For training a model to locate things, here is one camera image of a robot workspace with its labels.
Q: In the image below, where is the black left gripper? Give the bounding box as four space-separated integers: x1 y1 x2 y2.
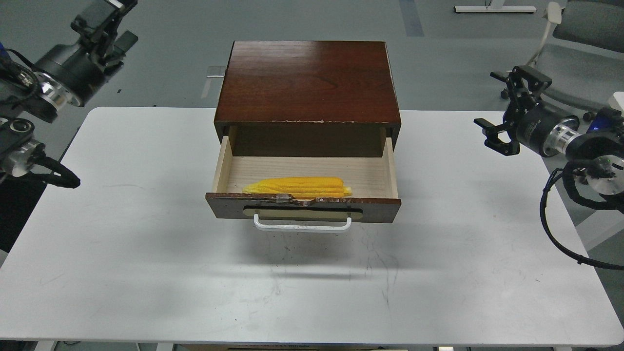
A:
34 0 138 107

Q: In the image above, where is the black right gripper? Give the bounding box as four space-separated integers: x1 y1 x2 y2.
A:
474 66 580 157

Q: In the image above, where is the wooden drawer with white handle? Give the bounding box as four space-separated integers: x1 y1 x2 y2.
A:
205 125 402 233

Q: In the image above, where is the yellow corn cob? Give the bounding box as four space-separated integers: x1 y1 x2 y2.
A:
242 177 352 199

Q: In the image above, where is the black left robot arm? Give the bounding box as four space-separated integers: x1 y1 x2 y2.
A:
0 0 138 189

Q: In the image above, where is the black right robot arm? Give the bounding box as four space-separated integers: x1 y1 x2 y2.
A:
474 66 623 212

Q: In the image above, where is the grey office chair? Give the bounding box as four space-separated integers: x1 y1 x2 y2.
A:
527 0 624 114

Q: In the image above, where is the white table base bar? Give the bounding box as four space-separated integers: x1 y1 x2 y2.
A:
453 0 537 14

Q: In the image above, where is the dark wooden cabinet box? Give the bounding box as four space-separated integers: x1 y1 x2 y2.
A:
214 40 401 143

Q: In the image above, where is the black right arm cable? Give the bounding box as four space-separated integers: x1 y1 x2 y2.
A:
539 168 624 271

